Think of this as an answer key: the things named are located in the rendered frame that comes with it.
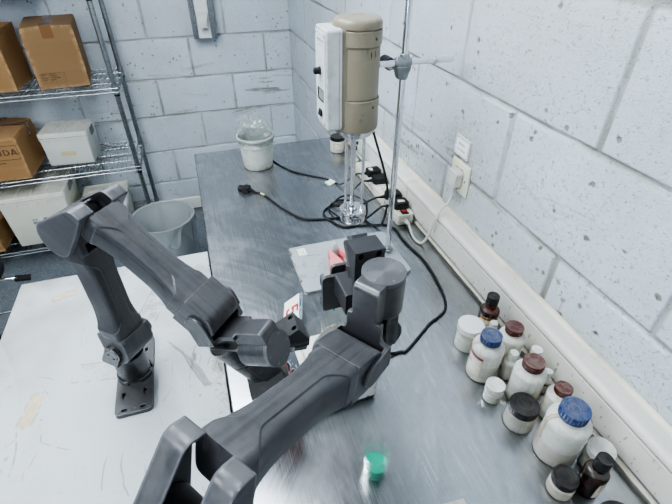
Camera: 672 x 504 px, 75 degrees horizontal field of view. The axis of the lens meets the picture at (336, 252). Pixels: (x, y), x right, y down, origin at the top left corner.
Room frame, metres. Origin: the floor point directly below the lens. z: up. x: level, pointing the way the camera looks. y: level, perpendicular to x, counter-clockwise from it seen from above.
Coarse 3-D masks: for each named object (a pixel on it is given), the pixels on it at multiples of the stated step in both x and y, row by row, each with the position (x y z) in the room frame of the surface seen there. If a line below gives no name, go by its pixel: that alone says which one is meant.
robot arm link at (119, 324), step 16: (64, 208) 0.58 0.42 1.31; (96, 208) 0.60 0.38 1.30; (80, 240) 0.55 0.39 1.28; (80, 256) 0.54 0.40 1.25; (96, 256) 0.56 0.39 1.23; (112, 256) 0.59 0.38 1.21; (80, 272) 0.56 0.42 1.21; (96, 272) 0.55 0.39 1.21; (112, 272) 0.58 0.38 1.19; (96, 288) 0.55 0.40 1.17; (112, 288) 0.56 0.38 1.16; (96, 304) 0.56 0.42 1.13; (112, 304) 0.56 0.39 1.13; (128, 304) 0.58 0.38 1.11; (112, 320) 0.55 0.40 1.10; (128, 320) 0.57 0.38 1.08; (144, 320) 0.59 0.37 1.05; (112, 336) 0.54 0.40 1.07; (128, 336) 0.55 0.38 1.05; (144, 336) 0.58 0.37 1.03; (128, 352) 0.54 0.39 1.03
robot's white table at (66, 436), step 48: (48, 288) 0.86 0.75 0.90; (144, 288) 0.86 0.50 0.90; (48, 336) 0.69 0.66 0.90; (96, 336) 0.69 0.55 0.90; (0, 384) 0.56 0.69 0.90; (48, 384) 0.56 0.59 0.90; (96, 384) 0.56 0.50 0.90; (192, 384) 0.56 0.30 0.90; (0, 432) 0.46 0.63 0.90; (48, 432) 0.46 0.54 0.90; (96, 432) 0.46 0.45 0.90; (144, 432) 0.46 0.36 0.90; (0, 480) 0.37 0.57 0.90; (48, 480) 0.37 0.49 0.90; (96, 480) 0.37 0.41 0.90; (192, 480) 0.37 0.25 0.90
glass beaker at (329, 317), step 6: (324, 312) 0.61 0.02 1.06; (330, 312) 0.61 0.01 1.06; (336, 312) 0.62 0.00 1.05; (342, 312) 0.61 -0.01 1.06; (318, 318) 0.59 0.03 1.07; (324, 318) 0.60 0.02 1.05; (330, 318) 0.61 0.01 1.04; (336, 318) 0.62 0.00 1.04; (342, 318) 0.61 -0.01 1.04; (324, 324) 0.60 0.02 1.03; (330, 324) 0.61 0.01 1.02
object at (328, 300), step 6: (324, 276) 0.49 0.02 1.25; (330, 276) 0.49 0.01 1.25; (324, 282) 0.49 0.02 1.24; (330, 282) 0.49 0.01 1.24; (324, 288) 0.49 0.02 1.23; (330, 288) 0.49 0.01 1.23; (324, 294) 0.49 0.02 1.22; (330, 294) 0.49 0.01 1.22; (324, 300) 0.49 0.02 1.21; (330, 300) 0.49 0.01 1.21; (336, 300) 0.49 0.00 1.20; (324, 306) 0.49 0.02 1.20; (330, 306) 0.49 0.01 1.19; (336, 306) 0.49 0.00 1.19
